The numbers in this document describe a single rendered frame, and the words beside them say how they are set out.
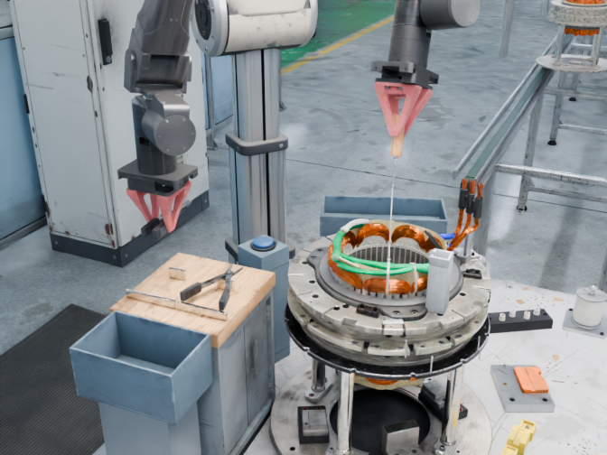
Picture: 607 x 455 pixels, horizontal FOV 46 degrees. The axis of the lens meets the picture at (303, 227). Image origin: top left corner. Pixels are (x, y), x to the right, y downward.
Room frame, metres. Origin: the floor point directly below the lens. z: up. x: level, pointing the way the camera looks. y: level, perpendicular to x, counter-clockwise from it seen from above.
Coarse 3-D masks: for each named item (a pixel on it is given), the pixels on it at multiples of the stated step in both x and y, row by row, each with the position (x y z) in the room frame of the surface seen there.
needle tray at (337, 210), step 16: (336, 208) 1.37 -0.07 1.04; (352, 208) 1.37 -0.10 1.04; (368, 208) 1.36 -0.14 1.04; (384, 208) 1.36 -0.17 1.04; (400, 208) 1.36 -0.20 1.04; (416, 208) 1.35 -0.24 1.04; (432, 208) 1.35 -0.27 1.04; (320, 224) 1.27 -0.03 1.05; (336, 224) 1.26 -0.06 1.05; (416, 224) 1.25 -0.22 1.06; (432, 224) 1.25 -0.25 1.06
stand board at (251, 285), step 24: (168, 264) 1.07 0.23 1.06; (192, 264) 1.07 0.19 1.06; (216, 264) 1.07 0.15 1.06; (144, 288) 0.99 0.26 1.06; (168, 288) 0.99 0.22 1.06; (216, 288) 0.99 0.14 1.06; (240, 288) 0.99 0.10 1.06; (264, 288) 1.00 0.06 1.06; (144, 312) 0.92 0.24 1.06; (168, 312) 0.92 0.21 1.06; (240, 312) 0.93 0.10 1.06; (216, 336) 0.86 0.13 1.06
